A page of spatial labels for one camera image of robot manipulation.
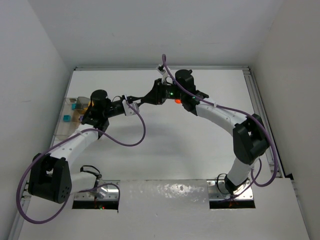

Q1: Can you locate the teal square lego brick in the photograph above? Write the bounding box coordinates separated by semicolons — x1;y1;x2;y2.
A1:
63;115;71;122

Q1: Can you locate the orange round dome piece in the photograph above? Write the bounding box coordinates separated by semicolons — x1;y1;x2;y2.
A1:
174;99;182;104

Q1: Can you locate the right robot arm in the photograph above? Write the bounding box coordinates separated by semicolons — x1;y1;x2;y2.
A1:
141;69;270;194

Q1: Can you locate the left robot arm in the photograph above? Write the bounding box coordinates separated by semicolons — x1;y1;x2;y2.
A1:
28;89;139;204

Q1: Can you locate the grey smoked container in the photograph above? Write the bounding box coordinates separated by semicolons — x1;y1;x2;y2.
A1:
75;96;91;110

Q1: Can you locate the clear container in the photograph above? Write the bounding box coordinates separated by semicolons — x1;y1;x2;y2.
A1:
54;97;78;141

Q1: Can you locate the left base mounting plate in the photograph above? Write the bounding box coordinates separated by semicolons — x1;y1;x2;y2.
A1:
74;181;121;201

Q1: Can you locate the base mounting plate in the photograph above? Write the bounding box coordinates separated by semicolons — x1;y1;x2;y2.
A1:
207;179;255;201
74;181;121;201

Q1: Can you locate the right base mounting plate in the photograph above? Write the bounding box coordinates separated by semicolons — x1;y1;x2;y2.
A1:
207;179;255;201

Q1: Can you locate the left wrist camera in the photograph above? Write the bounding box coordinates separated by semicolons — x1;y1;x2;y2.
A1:
122;100;140;117

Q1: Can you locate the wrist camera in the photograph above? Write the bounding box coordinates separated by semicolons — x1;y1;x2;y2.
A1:
156;64;169;84
122;100;140;117

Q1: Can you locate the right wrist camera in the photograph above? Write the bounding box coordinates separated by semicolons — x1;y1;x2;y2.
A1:
156;64;169;84

